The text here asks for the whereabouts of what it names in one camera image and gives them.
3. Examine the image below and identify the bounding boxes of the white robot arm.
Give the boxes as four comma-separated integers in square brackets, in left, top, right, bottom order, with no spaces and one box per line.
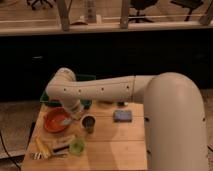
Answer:
[46,68,209,171]

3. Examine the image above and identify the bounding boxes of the red bowl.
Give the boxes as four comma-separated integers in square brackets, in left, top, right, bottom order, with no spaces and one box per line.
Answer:
[43,107,71,133]

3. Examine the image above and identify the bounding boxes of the blue grey towel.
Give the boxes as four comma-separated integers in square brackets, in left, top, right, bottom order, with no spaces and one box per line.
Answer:
[113,110,132,122]

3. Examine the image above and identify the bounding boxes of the small metal cup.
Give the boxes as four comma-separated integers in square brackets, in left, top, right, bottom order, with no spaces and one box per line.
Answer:
[82,116,95,133]

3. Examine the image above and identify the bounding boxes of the green plastic cup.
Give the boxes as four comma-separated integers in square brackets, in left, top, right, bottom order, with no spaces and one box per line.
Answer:
[69,138,85,156]

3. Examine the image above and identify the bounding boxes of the green plastic tray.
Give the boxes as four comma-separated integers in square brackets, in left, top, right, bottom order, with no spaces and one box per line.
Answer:
[39,73,97,110]

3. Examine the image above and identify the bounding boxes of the silver fork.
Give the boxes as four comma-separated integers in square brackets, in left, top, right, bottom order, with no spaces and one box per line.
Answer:
[29,152,67,160]

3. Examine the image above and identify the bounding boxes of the black chair base left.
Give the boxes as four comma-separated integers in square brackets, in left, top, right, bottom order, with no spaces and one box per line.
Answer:
[26,0,56,11]

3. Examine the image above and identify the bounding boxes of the black office chair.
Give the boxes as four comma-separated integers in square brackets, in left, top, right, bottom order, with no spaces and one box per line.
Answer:
[129,0,158,23]

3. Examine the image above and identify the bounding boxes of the black chair right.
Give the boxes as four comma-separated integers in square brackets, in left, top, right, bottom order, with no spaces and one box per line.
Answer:
[171,0,203,21]

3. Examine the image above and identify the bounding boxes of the wooden handled knife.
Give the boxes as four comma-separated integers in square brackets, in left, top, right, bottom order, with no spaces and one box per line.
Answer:
[52,135,76,152]

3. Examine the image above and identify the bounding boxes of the black cable left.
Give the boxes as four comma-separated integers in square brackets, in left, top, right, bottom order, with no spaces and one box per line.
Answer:
[0,129,22,171]

